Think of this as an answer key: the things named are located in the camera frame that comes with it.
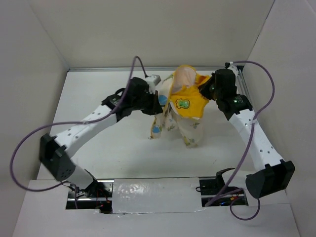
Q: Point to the yellow and cream baby jacket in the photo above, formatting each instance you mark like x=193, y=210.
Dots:
x=182, y=105

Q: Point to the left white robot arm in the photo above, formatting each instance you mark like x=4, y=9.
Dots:
x=56, y=151

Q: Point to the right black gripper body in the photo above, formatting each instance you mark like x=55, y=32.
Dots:
x=210, y=91

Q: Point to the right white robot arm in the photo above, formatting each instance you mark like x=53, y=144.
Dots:
x=272, y=173

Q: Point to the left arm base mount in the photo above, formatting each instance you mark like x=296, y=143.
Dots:
x=99, y=200

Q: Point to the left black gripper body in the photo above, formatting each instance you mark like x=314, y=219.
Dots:
x=147, y=103

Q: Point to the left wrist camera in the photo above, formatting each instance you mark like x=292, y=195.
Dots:
x=153, y=80

